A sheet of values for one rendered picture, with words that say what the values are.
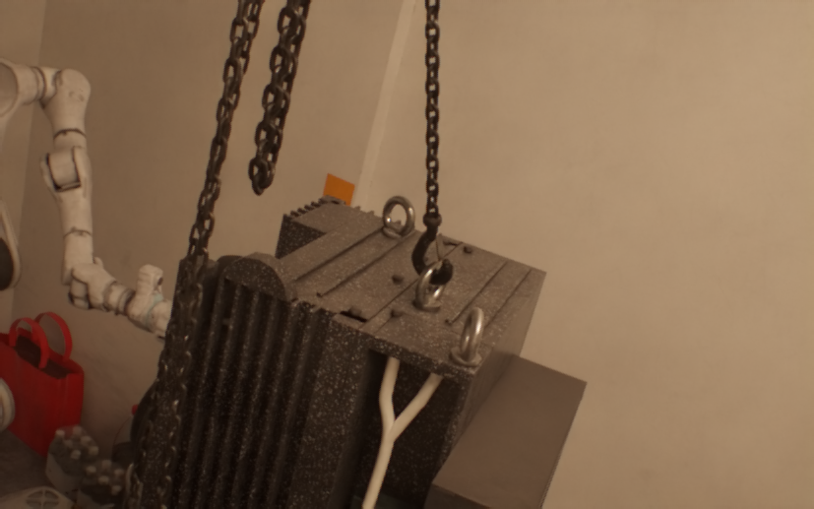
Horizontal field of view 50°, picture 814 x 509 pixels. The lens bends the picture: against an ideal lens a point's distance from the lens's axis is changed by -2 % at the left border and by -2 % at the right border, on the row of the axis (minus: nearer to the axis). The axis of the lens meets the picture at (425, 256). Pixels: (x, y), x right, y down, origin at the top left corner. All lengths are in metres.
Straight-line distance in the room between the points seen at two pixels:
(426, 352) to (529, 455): 0.21
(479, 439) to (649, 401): 1.11
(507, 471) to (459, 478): 0.08
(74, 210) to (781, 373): 1.64
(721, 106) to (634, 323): 0.56
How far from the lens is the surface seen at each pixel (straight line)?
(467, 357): 1.12
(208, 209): 0.87
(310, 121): 2.59
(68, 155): 2.17
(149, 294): 1.88
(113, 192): 3.22
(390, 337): 1.16
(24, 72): 2.32
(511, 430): 1.29
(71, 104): 2.34
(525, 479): 1.19
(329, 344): 1.18
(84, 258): 2.04
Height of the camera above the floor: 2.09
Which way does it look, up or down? 19 degrees down
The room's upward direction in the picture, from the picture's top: 15 degrees clockwise
